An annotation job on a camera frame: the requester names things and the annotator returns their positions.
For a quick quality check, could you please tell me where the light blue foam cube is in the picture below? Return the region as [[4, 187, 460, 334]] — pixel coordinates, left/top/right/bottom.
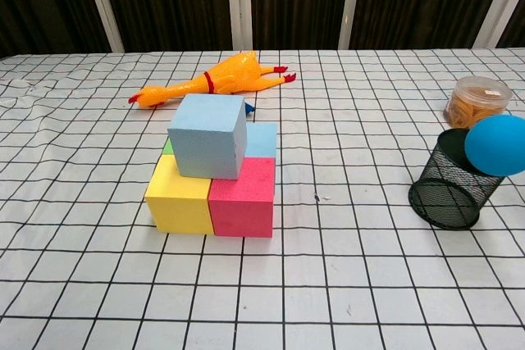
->
[[167, 93, 249, 181], [241, 122, 278, 159]]

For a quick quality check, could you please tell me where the pink red foam cube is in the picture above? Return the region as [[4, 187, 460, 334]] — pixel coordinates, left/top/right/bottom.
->
[[208, 156, 276, 239]]

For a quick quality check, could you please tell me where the yellow foam cube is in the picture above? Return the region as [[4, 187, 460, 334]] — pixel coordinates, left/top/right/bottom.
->
[[144, 154, 217, 236]]

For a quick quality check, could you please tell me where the orange rubber chicken toy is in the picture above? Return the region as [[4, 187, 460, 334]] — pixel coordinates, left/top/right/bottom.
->
[[128, 50, 297, 110]]

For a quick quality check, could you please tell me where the white black checkered tablecloth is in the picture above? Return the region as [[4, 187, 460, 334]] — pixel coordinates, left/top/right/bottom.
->
[[0, 48, 525, 350]]

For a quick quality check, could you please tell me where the black mesh pen holder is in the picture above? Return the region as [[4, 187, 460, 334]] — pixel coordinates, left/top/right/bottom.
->
[[408, 128, 504, 231]]

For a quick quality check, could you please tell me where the clear jar of rubber bands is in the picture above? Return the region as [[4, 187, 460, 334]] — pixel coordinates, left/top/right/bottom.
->
[[443, 75, 514, 130]]

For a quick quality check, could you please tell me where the blue ball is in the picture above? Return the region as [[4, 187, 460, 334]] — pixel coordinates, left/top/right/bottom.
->
[[464, 114, 525, 178]]

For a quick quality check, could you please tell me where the white frame post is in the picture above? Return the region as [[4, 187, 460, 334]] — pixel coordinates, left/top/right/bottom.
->
[[225, 0, 254, 51], [475, 0, 525, 48], [338, 0, 365, 51], [80, 0, 126, 54]]

